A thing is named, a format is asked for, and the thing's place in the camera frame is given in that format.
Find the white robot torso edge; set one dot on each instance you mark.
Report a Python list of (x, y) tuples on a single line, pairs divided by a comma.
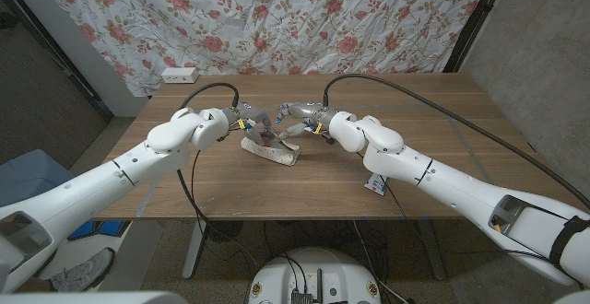
[(92, 298)]

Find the grey table leg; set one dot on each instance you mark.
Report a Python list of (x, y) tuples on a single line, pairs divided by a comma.
[(433, 253)]

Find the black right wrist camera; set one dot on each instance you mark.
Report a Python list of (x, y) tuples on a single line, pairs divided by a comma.
[(330, 139)]

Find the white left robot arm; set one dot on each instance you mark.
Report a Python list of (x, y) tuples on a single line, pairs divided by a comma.
[(92, 184)]

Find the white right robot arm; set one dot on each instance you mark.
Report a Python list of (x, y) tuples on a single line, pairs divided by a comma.
[(461, 189)]

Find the grey sneaker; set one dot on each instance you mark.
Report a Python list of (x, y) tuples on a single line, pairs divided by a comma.
[(83, 272)]

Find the cream patterned pen bag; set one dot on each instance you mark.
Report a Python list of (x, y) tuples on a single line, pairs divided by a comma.
[(276, 155)]

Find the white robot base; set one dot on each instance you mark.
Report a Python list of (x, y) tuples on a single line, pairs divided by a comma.
[(318, 267)]

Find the blue floor object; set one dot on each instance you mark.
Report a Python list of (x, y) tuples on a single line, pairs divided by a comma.
[(108, 228)]

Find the white power strip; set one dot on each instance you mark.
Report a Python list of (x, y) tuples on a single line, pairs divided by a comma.
[(180, 75)]

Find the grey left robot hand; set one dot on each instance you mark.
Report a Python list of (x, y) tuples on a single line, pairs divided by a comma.
[(251, 115)]

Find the floral rose backdrop cloth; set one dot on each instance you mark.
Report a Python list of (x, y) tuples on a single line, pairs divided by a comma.
[(276, 18)]

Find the pale blue bin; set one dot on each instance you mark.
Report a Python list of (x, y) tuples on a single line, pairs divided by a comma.
[(27, 175)]

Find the white toothpaste tube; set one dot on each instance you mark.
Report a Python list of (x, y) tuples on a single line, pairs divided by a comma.
[(375, 185)]

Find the black round floor object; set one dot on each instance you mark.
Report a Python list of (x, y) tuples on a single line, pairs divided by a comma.
[(223, 231)]

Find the white table leg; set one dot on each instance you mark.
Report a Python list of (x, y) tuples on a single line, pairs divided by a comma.
[(193, 249)]

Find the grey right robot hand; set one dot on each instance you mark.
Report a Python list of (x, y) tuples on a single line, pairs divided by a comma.
[(306, 113)]

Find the black backdrop pole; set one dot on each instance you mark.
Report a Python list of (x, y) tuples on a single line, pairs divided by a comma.
[(478, 16), (99, 103)]

